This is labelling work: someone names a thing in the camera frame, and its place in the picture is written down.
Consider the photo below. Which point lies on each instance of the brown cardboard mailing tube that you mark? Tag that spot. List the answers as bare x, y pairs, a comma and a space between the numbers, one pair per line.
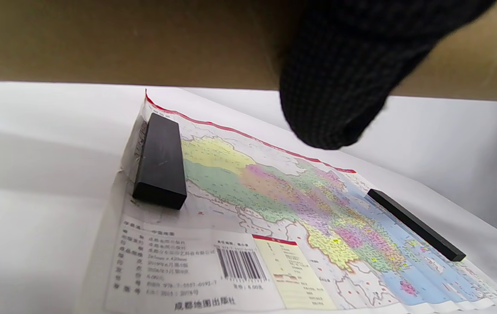
121, 39

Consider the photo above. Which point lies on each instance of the person's left hand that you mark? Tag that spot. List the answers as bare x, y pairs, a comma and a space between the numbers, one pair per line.
340, 78

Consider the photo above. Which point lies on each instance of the black bar paperweight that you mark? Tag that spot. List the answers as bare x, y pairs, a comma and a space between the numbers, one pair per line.
161, 161
416, 224

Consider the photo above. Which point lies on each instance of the colourful paper map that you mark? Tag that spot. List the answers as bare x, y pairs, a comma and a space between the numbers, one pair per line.
283, 205

